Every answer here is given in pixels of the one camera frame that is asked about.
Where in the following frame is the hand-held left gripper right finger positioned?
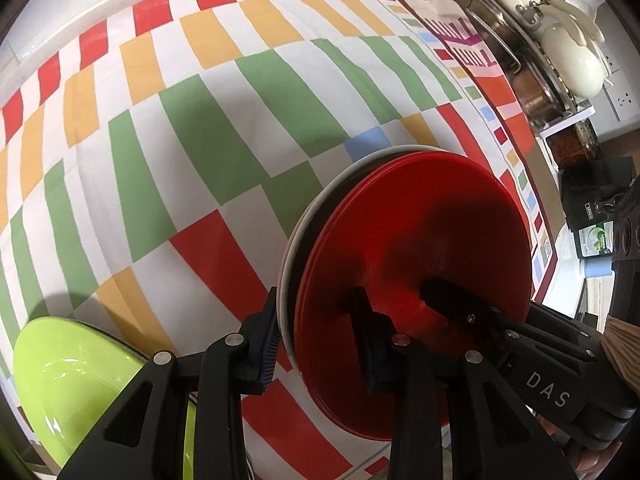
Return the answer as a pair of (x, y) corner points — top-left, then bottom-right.
(350, 286), (566, 480)

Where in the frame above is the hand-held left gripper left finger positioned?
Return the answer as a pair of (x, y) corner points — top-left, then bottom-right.
(59, 286), (280, 480)

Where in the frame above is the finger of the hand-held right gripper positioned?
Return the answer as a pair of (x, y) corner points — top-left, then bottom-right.
(527, 302), (607, 343)
(420, 277), (507, 334)

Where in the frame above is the white bowl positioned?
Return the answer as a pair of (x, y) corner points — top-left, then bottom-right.
(277, 146), (437, 361)

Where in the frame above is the red and black bowl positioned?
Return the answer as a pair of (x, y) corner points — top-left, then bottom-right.
(294, 151), (532, 442)

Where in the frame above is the green plate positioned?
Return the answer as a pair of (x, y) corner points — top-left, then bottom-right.
(11, 316), (198, 480)

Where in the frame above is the person's right hand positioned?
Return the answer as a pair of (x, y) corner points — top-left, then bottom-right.
(542, 410), (631, 480)

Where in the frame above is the black packet green label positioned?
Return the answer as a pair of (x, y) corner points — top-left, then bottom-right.
(560, 157), (640, 262)

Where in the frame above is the brown glass jar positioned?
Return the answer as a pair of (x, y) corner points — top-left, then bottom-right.
(547, 117), (601, 169)

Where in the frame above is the metal countertop rack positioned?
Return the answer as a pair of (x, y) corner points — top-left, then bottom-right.
(427, 0), (597, 139)

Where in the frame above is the colourful striped tablecloth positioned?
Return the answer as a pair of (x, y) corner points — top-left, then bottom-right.
(0, 0), (561, 480)

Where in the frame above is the stainless steel pot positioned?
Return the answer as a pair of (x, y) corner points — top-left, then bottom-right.
(465, 5), (557, 122)

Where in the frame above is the cream kettle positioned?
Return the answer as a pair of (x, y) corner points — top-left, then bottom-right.
(530, 0), (609, 99)

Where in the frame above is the white wall socket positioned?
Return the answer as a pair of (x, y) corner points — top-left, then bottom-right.
(602, 50), (640, 122)

